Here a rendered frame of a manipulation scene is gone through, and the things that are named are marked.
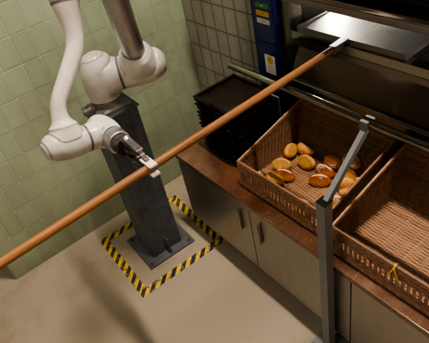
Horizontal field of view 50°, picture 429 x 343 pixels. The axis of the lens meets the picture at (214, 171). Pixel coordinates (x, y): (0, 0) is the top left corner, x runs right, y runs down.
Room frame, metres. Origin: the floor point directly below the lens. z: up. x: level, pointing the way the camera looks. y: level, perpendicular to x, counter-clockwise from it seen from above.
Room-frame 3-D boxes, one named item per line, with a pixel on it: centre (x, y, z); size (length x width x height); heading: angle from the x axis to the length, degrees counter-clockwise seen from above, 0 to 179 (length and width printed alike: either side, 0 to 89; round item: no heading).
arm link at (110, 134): (1.42, 0.32, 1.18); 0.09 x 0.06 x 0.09; 120
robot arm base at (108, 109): (2.01, 0.45, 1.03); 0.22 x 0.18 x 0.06; 118
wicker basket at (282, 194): (1.60, -0.45, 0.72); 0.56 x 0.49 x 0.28; 30
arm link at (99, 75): (2.02, 0.42, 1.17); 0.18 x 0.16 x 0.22; 93
